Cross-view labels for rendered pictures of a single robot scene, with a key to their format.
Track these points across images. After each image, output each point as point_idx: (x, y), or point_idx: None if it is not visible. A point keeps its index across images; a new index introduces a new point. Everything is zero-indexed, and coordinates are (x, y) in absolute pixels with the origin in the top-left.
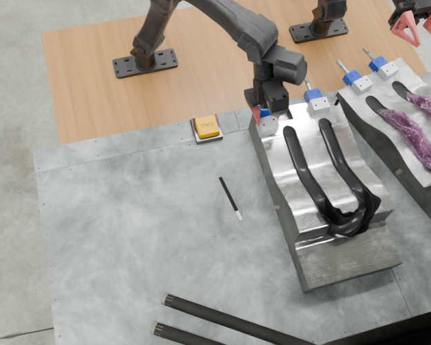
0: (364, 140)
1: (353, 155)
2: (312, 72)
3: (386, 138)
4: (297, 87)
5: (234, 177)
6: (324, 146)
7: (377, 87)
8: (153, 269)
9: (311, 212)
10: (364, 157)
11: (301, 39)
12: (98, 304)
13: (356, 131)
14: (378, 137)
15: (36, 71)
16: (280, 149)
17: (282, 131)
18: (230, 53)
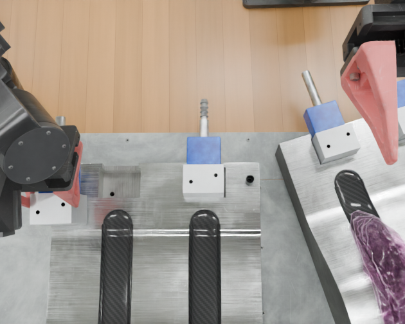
0: (313, 263)
1: (243, 318)
2: (258, 79)
3: (338, 294)
4: (210, 108)
5: (6, 281)
6: (186, 278)
7: (375, 154)
8: None
9: None
10: (297, 304)
11: (257, 0)
12: None
13: (301, 236)
14: (329, 279)
15: None
16: (84, 263)
17: (103, 220)
18: (103, 5)
